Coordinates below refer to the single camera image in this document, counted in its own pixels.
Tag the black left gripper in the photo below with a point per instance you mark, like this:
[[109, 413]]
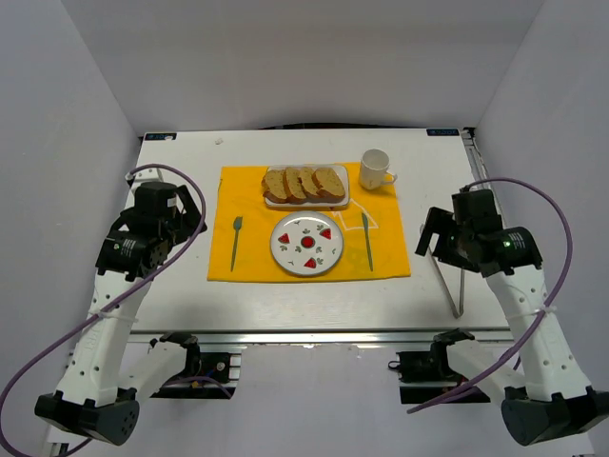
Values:
[[188, 215]]

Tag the white rectangular bread tray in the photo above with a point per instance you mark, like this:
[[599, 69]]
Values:
[[325, 202]]

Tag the metal tongs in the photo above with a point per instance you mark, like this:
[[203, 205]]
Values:
[[456, 307]]

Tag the left blue table label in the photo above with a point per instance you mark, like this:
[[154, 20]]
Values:
[[160, 136]]

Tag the teal plastic knife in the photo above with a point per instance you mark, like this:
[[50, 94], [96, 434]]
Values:
[[365, 222]]

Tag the rightmost bread slice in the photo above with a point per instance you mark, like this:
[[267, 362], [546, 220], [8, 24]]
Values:
[[330, 184]]

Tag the blue table label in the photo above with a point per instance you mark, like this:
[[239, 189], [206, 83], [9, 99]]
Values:
[[443, 132], [160, 136]]

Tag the teal plastic fork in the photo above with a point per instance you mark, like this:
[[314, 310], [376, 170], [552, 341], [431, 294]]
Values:
[[237, 225]]

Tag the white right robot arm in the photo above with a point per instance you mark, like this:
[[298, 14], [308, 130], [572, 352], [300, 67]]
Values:
[[540, 388]]

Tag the yellow cloth placemat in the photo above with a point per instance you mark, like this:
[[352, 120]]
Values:
[[240, 194]]

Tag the white ceramic mug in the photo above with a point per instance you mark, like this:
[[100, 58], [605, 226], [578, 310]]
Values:
[[374, 170]]

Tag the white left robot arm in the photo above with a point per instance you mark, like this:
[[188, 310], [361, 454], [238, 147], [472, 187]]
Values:
[[94, 398]]

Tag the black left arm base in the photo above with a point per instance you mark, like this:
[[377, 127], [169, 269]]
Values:
[[223, 369]]

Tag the watermelon pattern round plate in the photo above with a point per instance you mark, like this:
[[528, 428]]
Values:
[[307, 243]]

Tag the right blue table label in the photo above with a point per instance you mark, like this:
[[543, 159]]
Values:
[[443, 132]]

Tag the bread slice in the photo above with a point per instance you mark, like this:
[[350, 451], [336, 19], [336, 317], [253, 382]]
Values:
[[310, 189], [293, 187], [273, 186], [330, 184]]

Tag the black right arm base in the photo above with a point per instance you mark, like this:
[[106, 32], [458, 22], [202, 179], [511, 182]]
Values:
[[420, 378]]

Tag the leftmost bread slice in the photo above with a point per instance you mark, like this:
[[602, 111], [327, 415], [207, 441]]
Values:
[[273, 186]]

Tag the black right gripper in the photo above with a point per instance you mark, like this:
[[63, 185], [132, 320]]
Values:
[[433, 233]]

